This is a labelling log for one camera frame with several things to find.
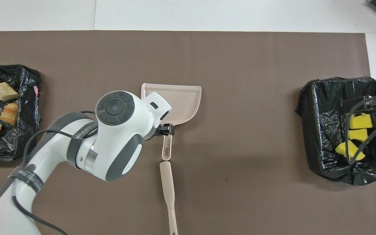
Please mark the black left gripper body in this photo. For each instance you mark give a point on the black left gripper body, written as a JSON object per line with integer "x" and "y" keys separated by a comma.
{"x": 158, "y": 132}

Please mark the notched yellow sponge piece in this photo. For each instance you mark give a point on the notched yellow sponge piece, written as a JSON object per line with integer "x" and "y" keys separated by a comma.
{"x": 362, "y": 122}

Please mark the beige plastic dustpan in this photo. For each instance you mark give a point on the beige plastic dustpan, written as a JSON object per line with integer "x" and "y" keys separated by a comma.
{"x": 181, "y": 101}

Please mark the small yellow sponge piece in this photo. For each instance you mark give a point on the small yellow sponge piece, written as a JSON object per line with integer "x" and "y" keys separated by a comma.
{"x": 359, "y": 135}

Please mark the large yellow sponge wedge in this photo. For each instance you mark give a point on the large yellow sponge wedge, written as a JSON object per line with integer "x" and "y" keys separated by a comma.
{"x": 343, "y": 148}

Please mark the beige hand brush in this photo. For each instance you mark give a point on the beige hand brush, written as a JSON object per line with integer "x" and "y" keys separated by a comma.
{"x": 167, "y": 182}

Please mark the pale crinkled chip piece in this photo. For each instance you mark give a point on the pale crinkled chip piece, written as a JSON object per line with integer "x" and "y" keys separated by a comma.
{"x": 5, "y": 92}

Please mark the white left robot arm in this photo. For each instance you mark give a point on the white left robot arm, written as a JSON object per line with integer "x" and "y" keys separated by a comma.
{"x": 119, "y": 137}

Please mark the black bag lined bin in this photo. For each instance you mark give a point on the black bag lined bin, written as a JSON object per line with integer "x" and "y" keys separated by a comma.
{"x": 325, "y": 130}

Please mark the black bag bin pink spot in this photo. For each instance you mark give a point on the black bag bin pink spot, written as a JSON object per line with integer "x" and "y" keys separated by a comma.
{"x": 11, "y": 143}

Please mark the brown table mat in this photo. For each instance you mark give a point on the brown table mat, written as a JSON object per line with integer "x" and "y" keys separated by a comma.
{"x": 240, "y": 58}

